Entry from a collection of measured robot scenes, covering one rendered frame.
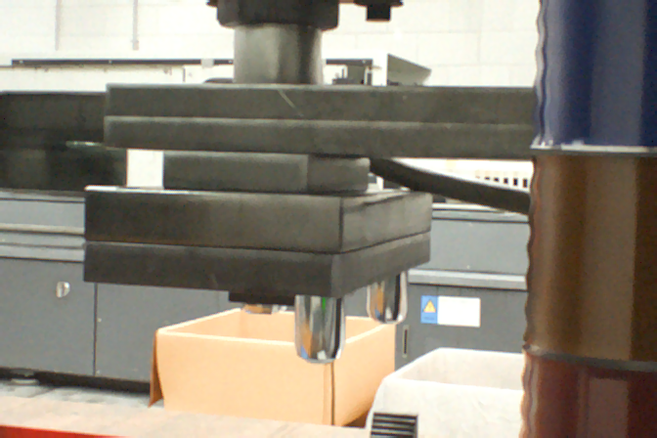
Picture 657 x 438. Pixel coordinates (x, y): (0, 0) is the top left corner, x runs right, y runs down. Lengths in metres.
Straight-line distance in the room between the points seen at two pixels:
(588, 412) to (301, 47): 0.30
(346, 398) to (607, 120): 2.67
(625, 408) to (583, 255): 0.03
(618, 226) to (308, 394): 2.60
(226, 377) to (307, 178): 2.43
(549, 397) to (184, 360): 2.71
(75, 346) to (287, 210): 5.40
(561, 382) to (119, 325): 5.48
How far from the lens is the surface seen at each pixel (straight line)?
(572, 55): 0.20
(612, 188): 0.19
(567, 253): 0.20
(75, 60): 5.74
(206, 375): 2.88
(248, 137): 0.45
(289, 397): 2.80
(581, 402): 0.20
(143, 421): 1.13
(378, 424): 0.76
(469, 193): 0.55
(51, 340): 5.87
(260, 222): 0.41
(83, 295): 5.74
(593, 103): 0.19
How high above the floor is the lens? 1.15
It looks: 3 degrees down
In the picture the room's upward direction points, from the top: 2 degrees clockwise
